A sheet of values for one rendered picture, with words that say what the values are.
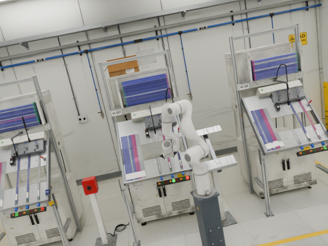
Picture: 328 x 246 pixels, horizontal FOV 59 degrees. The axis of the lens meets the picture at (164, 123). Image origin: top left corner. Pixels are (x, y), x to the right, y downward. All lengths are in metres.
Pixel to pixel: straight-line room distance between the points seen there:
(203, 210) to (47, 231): 1.94
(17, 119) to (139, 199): 1.58
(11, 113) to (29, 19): 1.90
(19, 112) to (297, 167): 3.16
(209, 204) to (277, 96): 1.55
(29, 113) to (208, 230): 2.16
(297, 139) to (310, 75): 2.33
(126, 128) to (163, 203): 0.96
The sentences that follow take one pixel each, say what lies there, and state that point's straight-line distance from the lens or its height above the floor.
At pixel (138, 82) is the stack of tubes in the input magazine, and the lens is 3.13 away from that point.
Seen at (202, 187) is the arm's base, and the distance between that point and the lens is 2.41.
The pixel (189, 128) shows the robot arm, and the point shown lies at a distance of 2.28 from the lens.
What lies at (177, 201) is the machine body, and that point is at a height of 0.22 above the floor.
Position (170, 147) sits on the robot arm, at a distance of 2.53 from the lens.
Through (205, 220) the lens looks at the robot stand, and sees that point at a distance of 2.52.
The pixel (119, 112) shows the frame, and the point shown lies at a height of 1.35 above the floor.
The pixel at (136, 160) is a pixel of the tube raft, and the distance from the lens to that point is 3.00.
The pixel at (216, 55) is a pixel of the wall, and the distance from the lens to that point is 4.79.
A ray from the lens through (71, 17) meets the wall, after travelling 4.77.
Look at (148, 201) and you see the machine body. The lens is 3.39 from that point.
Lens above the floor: 1.89
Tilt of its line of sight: 14 degrees down
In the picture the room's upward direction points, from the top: 11 degrees counter-clockwise
